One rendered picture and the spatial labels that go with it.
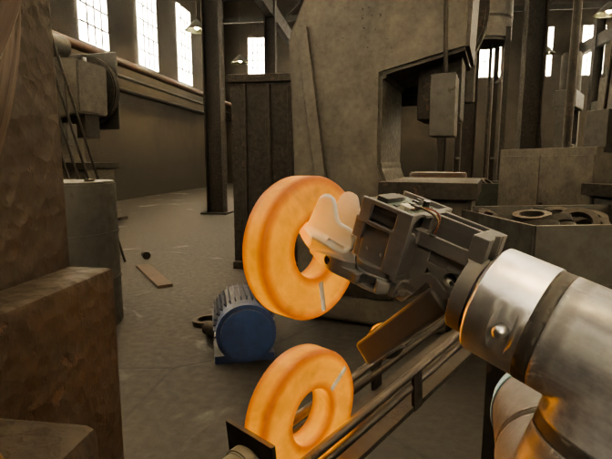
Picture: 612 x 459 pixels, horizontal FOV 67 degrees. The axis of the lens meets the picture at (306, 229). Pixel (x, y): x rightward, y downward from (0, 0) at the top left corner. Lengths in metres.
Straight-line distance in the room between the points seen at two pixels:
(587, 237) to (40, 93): 2.02
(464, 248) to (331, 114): 2.41
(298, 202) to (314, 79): 2.39
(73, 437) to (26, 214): 0.26
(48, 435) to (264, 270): 0.22
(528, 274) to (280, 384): 0.28
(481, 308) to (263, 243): 0.20
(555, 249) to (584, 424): 1.81
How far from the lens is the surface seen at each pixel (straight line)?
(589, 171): 3.89
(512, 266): 0.38
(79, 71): 8.08
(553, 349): 0.36
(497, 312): 0.36
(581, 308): 0.36
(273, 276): 0.46
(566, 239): 2.17
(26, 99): 0.59
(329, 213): 0.46
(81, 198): 2.85
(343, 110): 2.76
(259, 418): 0.53
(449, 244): 0.39
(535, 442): 0.39
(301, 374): 0.54
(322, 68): 2.84
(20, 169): 0.57
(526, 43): 8.97
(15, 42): 0.35
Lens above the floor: 1.00
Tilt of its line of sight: 8 degrees down
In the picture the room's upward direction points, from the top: straight up
